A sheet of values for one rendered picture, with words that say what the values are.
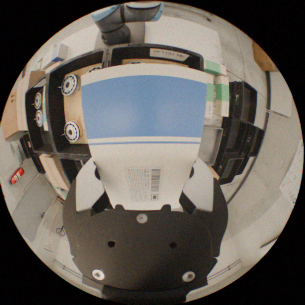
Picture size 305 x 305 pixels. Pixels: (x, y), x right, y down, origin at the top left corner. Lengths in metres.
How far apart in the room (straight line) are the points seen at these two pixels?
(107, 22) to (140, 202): 0.58
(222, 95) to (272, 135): 2.47
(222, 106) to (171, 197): 0.56
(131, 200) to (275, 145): 2.93
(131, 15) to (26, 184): 3.47
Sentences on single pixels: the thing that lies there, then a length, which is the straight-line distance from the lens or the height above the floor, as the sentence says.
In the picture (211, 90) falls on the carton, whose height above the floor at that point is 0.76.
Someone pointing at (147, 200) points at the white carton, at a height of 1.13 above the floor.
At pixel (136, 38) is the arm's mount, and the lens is 0.61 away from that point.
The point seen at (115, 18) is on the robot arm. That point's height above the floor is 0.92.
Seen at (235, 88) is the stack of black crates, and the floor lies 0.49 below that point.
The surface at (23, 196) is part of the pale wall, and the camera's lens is 3.38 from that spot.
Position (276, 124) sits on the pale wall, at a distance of 2.97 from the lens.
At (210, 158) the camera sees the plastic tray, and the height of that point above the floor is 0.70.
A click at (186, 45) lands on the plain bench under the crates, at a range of 0.69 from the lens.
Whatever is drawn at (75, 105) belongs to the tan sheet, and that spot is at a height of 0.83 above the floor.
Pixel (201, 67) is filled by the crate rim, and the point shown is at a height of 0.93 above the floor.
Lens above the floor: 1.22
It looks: 61 degrees down
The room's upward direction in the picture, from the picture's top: 176 degrees clockwise
